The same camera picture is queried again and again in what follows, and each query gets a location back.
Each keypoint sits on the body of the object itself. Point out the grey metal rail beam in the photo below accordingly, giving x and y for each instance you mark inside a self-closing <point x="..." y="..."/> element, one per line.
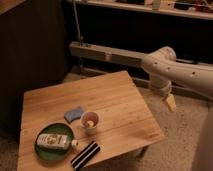
<point x="106" y="55"/>

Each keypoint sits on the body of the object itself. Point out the wooden table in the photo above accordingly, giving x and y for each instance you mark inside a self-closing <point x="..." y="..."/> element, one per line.
<point x="125" y="121"/>

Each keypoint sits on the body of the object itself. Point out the upper shelf ledge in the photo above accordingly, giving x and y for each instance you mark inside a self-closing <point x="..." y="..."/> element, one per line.
<point x="141" y="8"/>

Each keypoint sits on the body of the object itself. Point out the green round plate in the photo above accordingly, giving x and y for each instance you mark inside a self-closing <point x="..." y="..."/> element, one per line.
<point x="52" y="155"/>

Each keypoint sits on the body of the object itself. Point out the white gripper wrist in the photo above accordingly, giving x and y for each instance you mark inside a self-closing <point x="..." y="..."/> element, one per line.
<point x="163" y="87"/>

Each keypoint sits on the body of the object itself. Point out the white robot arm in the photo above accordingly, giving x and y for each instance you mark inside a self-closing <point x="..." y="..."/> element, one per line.
<point x="203" y="160"/>

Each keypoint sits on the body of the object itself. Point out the vertical metal pole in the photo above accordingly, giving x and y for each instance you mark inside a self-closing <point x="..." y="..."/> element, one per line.
<point x="80" y="40"/>

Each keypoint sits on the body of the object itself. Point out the white paper cup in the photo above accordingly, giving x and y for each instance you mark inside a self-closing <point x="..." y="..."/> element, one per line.
<point x="89" y="121"/>

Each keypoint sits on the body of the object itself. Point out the white plastic bottle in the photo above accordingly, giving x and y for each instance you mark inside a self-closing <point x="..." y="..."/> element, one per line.
<point x="56" y="141"/>

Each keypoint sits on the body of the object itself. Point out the black white striped cloth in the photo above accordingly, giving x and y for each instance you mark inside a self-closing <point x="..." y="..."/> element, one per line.
<point x="85" y="155"/>

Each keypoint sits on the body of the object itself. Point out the blue sponge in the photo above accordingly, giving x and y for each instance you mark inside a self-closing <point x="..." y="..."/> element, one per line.
<point x="74" y="114"/>

